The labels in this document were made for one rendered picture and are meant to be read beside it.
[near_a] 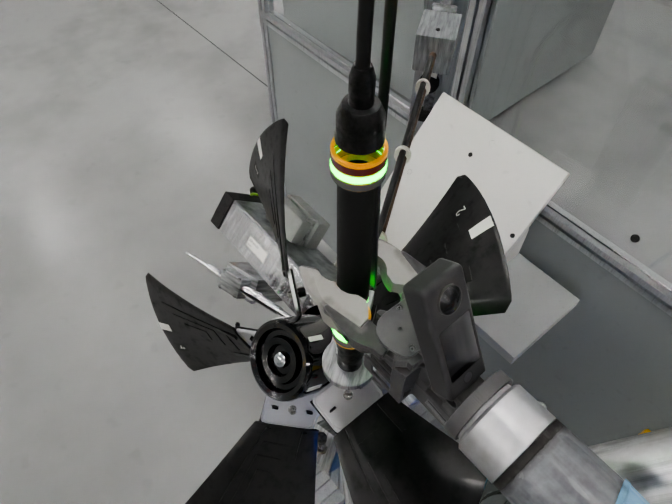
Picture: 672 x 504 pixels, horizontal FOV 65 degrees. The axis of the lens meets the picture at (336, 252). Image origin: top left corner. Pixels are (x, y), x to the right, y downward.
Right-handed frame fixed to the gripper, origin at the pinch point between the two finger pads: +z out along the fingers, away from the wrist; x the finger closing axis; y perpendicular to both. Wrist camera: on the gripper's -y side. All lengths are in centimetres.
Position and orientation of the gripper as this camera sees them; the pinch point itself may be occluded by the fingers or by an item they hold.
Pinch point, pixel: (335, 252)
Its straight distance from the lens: 53.2
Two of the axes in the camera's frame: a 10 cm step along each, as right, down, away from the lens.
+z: -6.4, -6.2, 4.6
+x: 7.7, -5.0, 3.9
